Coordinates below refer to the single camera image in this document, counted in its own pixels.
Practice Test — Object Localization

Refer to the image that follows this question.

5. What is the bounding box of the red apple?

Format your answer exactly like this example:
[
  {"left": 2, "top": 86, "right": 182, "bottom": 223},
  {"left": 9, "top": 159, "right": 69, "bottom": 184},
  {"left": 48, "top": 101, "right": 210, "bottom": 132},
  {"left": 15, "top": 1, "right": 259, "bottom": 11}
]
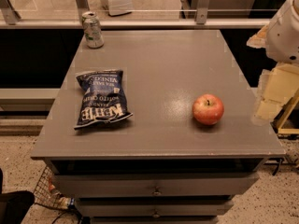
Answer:
[{"left": 192, "top": 94, "right": 224, "bottom": 126}]

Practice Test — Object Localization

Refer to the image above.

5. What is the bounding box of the grey drawer cabinet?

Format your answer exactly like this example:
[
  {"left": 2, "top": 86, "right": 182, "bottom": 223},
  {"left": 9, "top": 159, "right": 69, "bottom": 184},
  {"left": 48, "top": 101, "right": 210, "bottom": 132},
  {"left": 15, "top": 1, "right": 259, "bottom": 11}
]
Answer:
[{"left": 32, "top": 30, "right": 284, "bottom": 224}]

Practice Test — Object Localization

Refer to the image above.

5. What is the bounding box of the blue Kettle chips bag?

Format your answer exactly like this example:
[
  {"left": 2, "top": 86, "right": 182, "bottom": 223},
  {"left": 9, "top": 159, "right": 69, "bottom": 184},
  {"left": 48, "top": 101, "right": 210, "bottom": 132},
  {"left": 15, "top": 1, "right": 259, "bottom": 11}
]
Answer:
[{"left": 74, "top": 70, "right": 133, "bottom": 130}]

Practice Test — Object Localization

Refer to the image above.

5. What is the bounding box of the wire basket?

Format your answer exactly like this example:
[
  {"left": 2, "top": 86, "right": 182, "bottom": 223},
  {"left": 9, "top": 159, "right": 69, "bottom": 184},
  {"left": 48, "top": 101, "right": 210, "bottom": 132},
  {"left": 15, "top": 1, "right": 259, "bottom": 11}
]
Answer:
[{"left": 34, "top": 167, "right": 75, "bottom": 210}]

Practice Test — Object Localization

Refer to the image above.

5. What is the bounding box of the metal railing frame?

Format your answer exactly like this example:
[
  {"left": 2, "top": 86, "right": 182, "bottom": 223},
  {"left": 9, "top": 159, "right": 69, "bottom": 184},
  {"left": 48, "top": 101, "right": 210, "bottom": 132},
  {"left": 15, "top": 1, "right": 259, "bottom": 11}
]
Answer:
[{"left": 1, "top": 0, "right": 278, "bottom": 29}]

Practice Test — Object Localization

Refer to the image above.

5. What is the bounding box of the green and white 7up can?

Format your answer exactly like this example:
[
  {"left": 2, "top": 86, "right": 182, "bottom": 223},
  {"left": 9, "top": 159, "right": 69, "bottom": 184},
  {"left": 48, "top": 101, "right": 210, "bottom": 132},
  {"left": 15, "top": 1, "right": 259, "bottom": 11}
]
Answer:
[{"left": 81, "top": 11, "right": 104, "bottom": 49}]

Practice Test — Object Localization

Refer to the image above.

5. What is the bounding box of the white machine base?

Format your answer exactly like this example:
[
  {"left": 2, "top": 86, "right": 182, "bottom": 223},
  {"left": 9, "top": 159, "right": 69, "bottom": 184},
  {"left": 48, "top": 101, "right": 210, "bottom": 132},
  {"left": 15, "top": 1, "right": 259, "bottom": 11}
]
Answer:
[{"left": 101, "top": 0, "right": 134, "bottom": 16}]

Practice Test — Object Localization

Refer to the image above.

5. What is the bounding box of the yellow wooden frame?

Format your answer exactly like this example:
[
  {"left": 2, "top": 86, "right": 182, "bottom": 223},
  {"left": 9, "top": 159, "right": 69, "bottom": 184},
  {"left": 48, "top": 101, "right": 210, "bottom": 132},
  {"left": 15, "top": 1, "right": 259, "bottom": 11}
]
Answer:
[{"left": 276, "top": 89, "right": 299, "bottom": 135}]

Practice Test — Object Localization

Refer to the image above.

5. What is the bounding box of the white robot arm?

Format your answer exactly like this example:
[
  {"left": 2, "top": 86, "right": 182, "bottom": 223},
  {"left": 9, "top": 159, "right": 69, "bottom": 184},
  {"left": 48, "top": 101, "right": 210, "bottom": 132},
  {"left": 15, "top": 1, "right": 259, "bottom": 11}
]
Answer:
[{"left": 247, "top": 0, "right": 299, "bottom": 125}]

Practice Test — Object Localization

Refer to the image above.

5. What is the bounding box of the black object bottom left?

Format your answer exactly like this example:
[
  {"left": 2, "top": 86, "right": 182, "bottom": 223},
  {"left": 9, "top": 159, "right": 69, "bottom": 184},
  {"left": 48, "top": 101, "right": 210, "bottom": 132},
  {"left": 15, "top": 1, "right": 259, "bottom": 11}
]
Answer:
[{"left": 0, "top": 169, "right": 35, "bottom": 224}]

